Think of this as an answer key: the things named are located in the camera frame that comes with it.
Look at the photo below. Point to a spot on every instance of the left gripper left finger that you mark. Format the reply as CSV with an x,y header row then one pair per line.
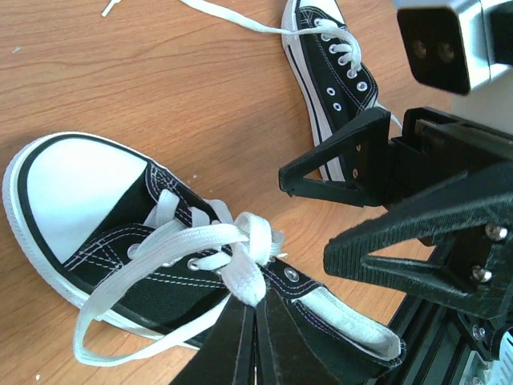
x,y
227,355

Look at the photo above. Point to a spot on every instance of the black aluminium frame rail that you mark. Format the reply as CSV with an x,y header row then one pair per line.
x,y
446,346

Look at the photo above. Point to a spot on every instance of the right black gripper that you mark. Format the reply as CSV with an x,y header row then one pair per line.
x,y
448,236

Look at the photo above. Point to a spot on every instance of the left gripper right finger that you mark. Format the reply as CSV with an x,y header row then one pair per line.
x,y
282,354

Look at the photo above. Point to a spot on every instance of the black canvas sneaker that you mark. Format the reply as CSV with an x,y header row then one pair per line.
x,y
151,265
336,85

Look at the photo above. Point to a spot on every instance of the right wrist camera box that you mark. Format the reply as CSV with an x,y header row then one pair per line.
x,y
456,46

